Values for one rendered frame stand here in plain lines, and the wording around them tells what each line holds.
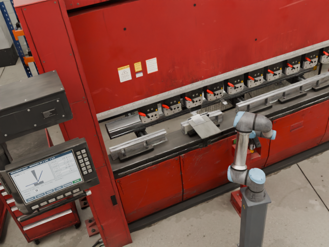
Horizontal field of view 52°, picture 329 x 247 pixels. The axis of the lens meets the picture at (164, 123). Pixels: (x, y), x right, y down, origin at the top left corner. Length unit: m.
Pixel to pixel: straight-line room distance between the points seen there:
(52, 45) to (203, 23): 1.10
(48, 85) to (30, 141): 1.39
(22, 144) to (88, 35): 1.33
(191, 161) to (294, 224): 1.15
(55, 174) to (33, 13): 0.89
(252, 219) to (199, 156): 0.74
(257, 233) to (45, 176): 1.72
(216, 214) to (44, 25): 2.39
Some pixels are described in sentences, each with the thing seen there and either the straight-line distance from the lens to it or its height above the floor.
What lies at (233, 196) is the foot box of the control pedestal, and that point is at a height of 0.12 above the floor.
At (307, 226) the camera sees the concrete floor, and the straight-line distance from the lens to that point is 3.53.
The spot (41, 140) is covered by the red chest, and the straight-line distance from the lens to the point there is 3.16.
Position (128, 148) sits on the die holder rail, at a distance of 2.85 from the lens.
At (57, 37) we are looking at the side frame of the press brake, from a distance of 2.04.
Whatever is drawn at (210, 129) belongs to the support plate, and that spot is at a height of 1.00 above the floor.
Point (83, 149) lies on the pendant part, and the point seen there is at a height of 1.55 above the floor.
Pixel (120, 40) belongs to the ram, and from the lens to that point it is 2.35.
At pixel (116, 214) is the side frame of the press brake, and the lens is 3.01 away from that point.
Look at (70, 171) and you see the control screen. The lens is 2.07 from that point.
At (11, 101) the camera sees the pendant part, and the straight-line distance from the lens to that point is 1.84.
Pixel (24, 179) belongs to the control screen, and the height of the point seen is 1.50.
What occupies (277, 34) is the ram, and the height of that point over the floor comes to 1.59.
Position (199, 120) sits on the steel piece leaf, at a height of 1.00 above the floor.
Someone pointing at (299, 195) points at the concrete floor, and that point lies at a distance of 3.75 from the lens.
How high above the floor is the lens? 2.81
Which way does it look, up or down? 38 degrees down
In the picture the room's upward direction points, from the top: 8 degrees counter-clockwise
